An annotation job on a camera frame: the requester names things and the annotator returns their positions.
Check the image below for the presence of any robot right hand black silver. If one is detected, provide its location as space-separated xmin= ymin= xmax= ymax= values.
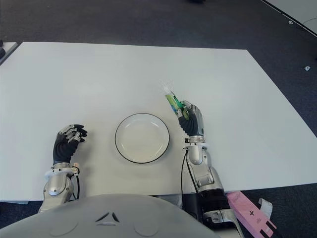
xmin=178 ymin=100 xmax=206 ymax=137

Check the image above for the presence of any robot left hand black silver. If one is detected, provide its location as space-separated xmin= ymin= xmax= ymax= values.
xmin=52 ymin=124 xmax=89 ymax=166

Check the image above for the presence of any green white toothpaste tube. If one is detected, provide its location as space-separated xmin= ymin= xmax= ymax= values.
xmin=158 ymin=80 xmax=189 ymax=119

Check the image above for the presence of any white plate black rim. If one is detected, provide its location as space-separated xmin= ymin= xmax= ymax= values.
xmin=114 ymin=113 xmax=171 ymax=164

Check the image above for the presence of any white rounded stand part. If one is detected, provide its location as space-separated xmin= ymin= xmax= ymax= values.
xmin=158 ymin=194 xmax=183 ymax=206

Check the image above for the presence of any grey robot torso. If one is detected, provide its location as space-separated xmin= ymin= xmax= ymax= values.
xmin=0 ymin=193 xmax=213 ymax=238

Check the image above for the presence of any pink cardboard box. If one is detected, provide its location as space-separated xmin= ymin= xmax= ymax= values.
xmin=226 ymin=190 xmax=277 ymax=238

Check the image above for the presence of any white paper strip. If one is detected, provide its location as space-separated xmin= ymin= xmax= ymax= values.
xmin=258 ymin=197 xmax=273 ymax=219

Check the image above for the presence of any grey side table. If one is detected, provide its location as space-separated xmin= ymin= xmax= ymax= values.
xmin=0 ymin=42 xmax=18 ymax=65

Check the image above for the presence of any white neighbouring table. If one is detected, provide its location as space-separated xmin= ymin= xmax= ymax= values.
xmin=261 ymin=0 xmax=317 ymax=38

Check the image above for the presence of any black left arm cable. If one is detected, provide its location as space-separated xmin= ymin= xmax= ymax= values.
xmin=73 ymin=172 xmax=80 ymax=200

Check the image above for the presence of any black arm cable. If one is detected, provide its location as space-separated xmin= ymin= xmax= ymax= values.
xmin=73 ymin=172 xmax=80 ymax=200
xmin=178 ymin=148 xmax=189 ymax=206

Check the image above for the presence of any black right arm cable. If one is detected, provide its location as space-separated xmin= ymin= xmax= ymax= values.
xmin=178 ymin=148 xmax=189 ymax=206

